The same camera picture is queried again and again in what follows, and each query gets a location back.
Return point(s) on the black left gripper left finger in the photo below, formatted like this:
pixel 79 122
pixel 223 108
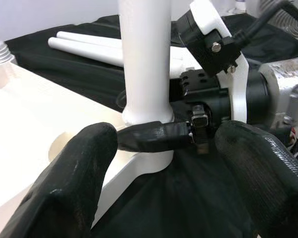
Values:
pixel 59 193

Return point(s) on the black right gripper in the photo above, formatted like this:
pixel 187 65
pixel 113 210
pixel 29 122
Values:
pixel 213 106

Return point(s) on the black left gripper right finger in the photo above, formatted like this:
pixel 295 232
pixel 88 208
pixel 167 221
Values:
pixel 268 186

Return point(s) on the white plastic table top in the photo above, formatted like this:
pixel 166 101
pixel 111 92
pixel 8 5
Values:
pixel 39 119

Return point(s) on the black cloth table cover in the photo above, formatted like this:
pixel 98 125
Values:
pixel 188 198

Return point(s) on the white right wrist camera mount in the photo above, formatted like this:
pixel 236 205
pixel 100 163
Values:
pixel 206 17

